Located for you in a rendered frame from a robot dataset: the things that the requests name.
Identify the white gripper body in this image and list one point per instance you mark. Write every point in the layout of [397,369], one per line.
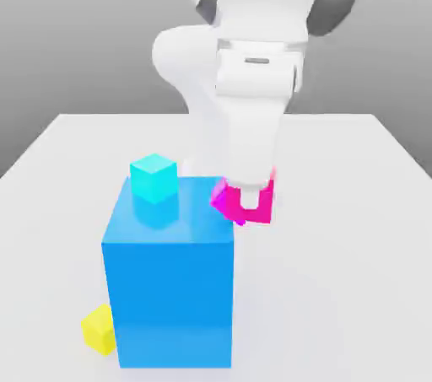
[251,139]

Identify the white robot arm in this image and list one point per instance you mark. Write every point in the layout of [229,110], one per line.
[263,1]

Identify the small cyan cube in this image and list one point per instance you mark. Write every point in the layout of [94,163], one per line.
[153,179]

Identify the small yellow cube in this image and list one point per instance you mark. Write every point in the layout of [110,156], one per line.
[98,329]

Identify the small pink cube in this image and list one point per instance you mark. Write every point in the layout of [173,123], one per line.
[230,204]

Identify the large blue box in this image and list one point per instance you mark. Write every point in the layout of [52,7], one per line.
[168,287]

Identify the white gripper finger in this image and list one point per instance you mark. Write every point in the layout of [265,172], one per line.
[250,198]

